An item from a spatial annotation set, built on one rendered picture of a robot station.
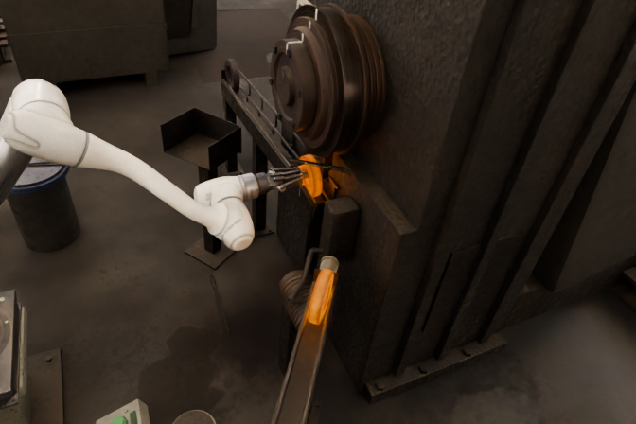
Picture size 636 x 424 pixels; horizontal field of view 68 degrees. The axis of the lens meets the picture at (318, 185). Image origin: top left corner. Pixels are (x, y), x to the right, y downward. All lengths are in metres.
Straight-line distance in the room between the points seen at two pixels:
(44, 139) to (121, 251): 1.28
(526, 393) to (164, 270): 1.69
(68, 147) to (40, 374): 1.09
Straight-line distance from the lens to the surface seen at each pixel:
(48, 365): 2.20
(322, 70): 1.35
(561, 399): 2.33
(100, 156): 1.40
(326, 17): 1.38
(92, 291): 2.41
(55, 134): 1.36
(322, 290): 1.30
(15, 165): 1.58
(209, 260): 2.41
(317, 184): 1.65
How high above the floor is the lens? 1.77
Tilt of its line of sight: 38 degrees down
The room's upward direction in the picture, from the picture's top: 6 degrees clockwise
